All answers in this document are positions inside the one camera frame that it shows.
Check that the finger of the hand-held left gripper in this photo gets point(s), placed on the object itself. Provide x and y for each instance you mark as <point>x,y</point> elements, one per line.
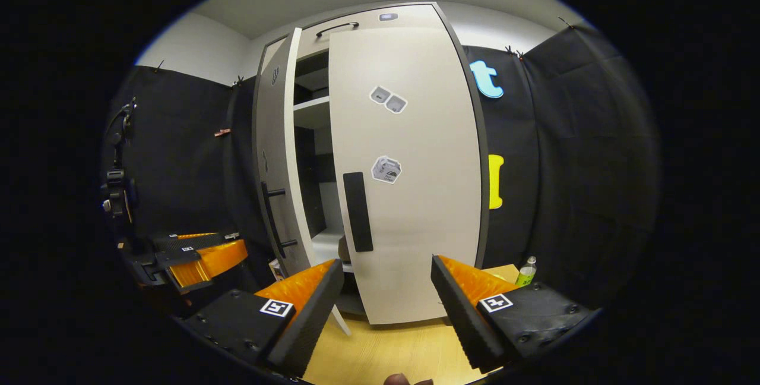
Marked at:
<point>196,241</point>
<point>208,260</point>

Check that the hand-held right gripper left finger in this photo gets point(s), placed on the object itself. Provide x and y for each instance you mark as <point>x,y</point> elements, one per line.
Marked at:
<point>309,325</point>

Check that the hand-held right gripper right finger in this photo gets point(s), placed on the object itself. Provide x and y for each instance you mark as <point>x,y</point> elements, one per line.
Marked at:
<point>462,325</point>

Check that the brown shoe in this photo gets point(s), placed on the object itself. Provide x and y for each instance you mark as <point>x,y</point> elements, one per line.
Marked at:
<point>344,248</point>

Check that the white shoe cabinet door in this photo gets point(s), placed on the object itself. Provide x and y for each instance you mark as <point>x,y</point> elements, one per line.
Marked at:
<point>427,224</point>
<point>273,153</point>

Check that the white shoe cabinet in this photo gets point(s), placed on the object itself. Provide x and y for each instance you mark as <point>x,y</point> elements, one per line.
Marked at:
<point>310,113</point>

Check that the white cabinet drawer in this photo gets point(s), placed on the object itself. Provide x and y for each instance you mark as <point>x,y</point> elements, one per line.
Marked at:
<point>415,19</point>

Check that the green label bottle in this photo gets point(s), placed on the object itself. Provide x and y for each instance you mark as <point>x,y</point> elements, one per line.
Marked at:
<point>526,273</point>

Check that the black backdrop cloth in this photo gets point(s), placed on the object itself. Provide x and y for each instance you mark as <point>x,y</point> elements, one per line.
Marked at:
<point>594,165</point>

